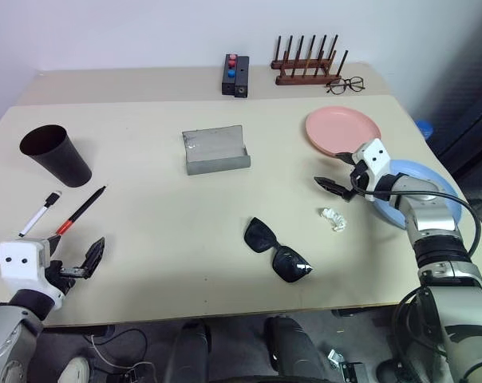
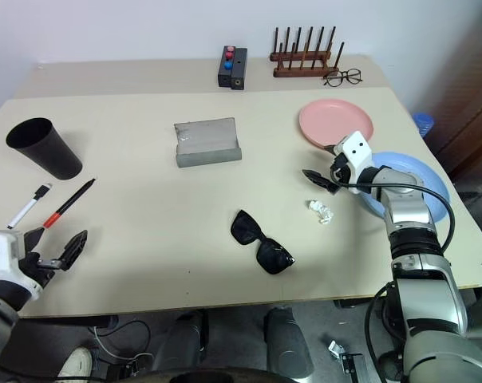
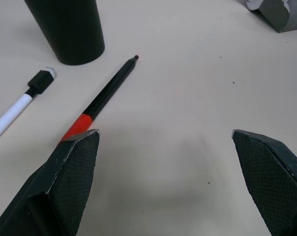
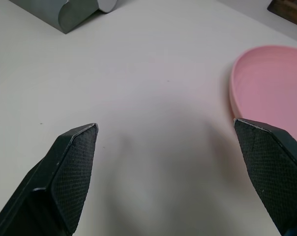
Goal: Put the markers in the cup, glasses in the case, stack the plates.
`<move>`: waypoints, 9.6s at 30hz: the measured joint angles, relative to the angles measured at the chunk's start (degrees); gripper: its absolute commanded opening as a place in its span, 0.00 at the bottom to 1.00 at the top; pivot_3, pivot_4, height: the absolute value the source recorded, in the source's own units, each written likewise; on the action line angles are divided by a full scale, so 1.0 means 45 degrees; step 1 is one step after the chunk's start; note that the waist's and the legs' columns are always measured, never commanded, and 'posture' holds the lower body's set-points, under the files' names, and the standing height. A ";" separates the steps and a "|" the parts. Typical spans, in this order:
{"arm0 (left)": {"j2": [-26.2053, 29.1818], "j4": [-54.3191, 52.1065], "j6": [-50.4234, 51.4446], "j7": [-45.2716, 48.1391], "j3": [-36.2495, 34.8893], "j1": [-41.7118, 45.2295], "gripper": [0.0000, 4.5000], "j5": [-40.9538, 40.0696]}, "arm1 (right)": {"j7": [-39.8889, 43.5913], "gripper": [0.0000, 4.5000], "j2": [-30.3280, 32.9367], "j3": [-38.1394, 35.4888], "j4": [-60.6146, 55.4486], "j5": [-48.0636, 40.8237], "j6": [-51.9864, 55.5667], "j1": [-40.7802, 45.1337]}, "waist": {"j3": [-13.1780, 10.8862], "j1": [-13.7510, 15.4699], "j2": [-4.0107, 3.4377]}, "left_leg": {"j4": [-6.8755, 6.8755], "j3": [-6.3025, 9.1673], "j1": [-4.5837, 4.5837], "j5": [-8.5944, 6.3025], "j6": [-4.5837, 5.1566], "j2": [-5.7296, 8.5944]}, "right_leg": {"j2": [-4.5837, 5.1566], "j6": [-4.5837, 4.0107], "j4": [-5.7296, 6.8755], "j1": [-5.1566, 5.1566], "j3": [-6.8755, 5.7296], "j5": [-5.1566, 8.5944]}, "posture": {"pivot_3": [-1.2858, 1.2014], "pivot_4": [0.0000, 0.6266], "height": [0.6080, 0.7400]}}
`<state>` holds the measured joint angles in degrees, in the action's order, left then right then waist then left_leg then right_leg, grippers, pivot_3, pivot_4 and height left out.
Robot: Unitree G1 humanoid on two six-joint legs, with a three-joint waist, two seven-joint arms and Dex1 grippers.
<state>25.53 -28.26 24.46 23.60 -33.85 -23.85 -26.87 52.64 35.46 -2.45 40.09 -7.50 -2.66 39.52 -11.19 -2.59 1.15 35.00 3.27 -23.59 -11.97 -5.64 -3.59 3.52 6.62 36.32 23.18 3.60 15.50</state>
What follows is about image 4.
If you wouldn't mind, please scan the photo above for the grey wavy-edged block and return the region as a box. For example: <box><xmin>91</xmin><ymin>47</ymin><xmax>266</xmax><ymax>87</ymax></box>
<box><xmin>8</xmin><ymin>0</ymin><xmax>105</xmax><ymax>35</ymax></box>

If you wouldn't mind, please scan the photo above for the dark wooden box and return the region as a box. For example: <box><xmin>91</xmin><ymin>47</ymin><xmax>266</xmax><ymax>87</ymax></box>
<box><xmin>267</xmin><ymin>0</ymin><xmax>297</xmax><ymax>28</ymax></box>

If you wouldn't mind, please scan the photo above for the white cylindrical object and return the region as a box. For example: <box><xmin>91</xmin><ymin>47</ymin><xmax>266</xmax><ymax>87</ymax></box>
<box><xmin>97</xmin><ymin>0</ymin><xmax>118</xmax><ymax>13</ymax></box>

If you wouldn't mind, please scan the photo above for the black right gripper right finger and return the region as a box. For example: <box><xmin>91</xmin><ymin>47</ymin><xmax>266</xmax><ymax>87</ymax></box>
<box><xmin>233</xmin><ymin>118</ymin><xmax>297</xmax><ymax>236</ymax></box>

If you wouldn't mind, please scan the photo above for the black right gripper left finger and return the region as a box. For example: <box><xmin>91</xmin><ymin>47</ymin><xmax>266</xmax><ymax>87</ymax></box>
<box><xmin>0</xmin><ymin>123</ymin><xmax>99</xmax><ymax>236</ymax></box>

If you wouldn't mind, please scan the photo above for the pink plastic plate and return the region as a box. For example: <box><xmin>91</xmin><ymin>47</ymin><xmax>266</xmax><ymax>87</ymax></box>
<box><xmin>228</xmin><ymin>45</ymin><xmax>297</xmax><ymax>149</ymax></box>

